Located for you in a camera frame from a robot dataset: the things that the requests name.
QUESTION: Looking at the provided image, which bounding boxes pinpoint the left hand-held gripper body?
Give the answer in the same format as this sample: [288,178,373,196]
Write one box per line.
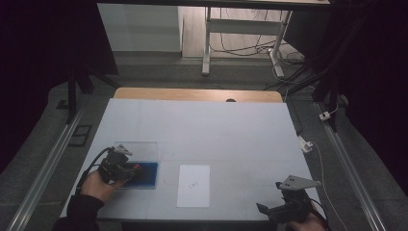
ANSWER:
[97,143,134,185]

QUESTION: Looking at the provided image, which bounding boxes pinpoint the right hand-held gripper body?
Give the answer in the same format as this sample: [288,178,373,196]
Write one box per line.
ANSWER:
[277,174,322,224]

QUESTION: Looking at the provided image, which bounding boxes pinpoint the blue ink pad case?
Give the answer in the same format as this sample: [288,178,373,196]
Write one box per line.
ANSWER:
[114,141,160,191]

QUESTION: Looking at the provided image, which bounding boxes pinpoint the person's right hand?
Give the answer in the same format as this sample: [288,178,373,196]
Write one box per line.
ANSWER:
[288,205,329,231]

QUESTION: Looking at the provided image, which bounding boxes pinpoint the person's left hand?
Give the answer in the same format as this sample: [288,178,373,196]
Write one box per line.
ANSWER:
[80,168,129,204]

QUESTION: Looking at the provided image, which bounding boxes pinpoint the white plug adapter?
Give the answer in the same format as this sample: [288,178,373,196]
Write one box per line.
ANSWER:
[298,136,314,154]

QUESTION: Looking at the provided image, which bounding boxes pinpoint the white paper sheet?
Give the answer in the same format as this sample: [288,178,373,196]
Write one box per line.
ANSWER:
[176,165,212,209]

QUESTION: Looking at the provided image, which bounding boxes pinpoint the large white table cover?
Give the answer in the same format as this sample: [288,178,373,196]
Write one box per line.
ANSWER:
[61,97,321,223]

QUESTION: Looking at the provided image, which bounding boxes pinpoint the black metal stand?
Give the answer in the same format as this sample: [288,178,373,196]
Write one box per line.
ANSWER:
[287,13,373,133]
[65,54,120,125]

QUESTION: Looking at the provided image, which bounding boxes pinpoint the small white connector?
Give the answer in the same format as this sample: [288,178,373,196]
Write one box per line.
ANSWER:
[319,104,340,122]

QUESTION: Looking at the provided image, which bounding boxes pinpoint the white cabinet panel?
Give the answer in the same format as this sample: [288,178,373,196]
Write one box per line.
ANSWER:
[97,3,185,54]

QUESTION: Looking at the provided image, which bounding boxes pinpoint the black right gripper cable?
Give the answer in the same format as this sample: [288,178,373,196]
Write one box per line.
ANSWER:
[308,197,330,225]

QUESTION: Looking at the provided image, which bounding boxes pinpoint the thin white cable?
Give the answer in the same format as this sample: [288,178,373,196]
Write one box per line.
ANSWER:
[311,141,349,231]

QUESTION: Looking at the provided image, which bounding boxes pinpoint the aluminium floor rail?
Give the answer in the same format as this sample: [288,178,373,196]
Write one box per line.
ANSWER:
[313,101,390,231]
[6,105,87,231]

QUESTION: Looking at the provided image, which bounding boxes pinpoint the tangled black floor cables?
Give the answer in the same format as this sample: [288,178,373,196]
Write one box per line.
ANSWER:
[210,9,314,91]

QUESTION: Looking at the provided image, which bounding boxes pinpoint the white desk frame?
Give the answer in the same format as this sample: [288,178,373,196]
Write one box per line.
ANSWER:
[201,6,293,78]

